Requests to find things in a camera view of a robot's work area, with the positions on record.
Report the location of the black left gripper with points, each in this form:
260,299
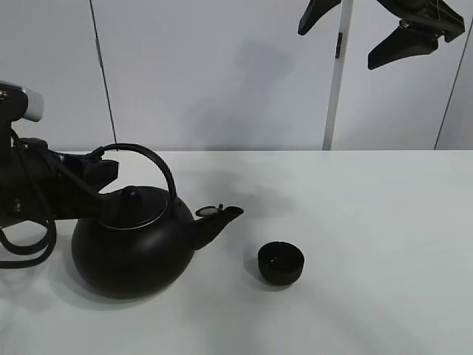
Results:
38,184

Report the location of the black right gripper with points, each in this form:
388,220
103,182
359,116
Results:
421,24

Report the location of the black round teapot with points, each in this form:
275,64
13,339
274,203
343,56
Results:
148,240

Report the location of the small black teacup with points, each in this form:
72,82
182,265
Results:
280,263

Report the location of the white vertical wall post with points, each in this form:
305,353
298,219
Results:
338,67

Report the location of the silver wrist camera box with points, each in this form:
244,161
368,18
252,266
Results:
18,102

